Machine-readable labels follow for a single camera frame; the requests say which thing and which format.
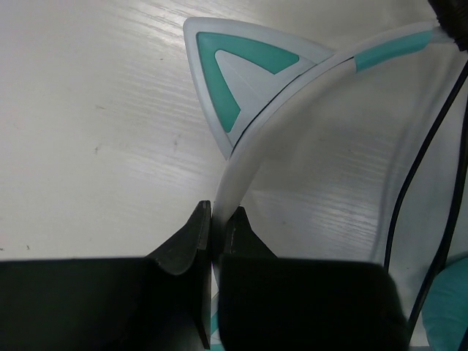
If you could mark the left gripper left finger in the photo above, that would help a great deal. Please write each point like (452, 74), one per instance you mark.
(160, 301)

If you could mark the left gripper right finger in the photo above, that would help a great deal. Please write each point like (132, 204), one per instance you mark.
(272, 303)

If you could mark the teal cat-ear headphones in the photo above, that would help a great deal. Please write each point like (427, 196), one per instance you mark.
(352, 154)

